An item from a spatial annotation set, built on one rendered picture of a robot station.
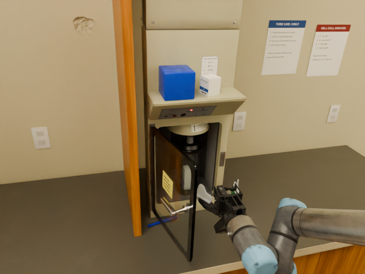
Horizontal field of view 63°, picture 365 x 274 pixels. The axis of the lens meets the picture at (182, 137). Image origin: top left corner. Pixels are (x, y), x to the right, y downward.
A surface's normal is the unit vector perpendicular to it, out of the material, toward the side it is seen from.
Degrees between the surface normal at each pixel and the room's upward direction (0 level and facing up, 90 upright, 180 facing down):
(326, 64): 90
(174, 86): 90
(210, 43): 90
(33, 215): 0
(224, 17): 90
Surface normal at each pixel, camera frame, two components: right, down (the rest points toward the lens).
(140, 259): 0.03, -0.89
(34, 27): 0.26, 0.44
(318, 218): -0.84, -0.45
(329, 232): -0.86, 0.22
